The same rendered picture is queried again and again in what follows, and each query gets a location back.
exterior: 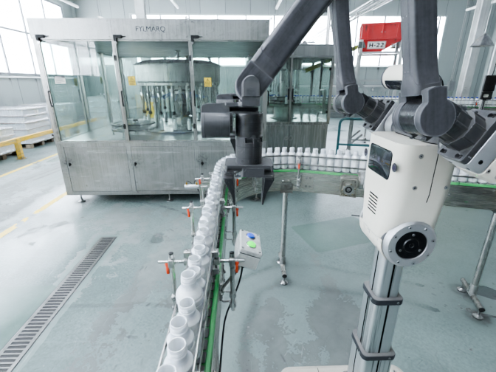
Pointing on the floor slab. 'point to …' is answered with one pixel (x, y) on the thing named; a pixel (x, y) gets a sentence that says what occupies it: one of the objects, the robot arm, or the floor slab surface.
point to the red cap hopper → (375, 32)
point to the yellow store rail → (23, 140)
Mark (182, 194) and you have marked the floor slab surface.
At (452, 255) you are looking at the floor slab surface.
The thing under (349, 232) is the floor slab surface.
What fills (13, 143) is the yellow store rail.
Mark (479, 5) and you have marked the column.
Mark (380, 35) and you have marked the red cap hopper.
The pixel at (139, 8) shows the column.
